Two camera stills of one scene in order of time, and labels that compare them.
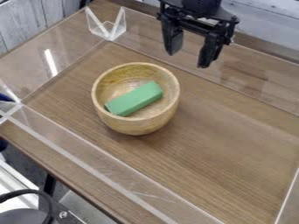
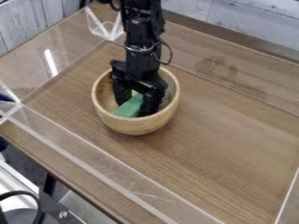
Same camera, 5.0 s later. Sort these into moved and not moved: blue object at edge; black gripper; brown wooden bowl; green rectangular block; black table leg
Moved: green rectangular block; black gripper
Not moved: black table leg; brown wooden bowl; blue object at edge
